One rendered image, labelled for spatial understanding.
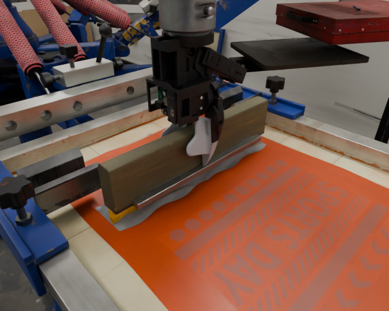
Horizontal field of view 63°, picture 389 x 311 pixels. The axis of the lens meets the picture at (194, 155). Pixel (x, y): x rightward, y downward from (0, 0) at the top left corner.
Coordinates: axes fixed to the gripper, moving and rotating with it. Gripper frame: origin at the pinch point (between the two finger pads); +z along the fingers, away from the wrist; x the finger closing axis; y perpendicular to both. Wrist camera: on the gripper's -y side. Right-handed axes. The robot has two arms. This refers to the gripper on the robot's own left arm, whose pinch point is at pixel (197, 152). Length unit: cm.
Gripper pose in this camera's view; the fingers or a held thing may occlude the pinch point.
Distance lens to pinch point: 54.7
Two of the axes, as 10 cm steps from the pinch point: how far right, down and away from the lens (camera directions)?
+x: 7.0, 3.8, -6.1
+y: -7.2, 3.7, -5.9
